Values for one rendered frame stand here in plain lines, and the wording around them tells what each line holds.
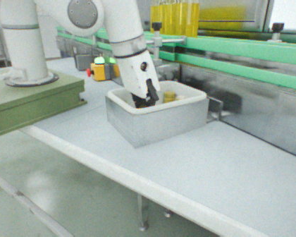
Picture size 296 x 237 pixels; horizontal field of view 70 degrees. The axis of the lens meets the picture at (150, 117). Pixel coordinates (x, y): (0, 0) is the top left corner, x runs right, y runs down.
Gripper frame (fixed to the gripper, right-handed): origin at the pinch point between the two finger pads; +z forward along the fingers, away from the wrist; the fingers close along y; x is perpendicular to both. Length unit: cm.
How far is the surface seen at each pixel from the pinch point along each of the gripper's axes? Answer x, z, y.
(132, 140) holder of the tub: 8.1, 1.8, -6.0
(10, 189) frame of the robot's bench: 55, 48, 70
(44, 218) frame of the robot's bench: 44, 51, 41
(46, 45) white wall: -58, 59, 608
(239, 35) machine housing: -45.6, -4.4, 6.2
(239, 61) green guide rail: -24.4, -5.4, -9.4
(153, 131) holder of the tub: 3.1, 1.8, -7.1
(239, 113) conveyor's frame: -18.9, 6.2, -13.5
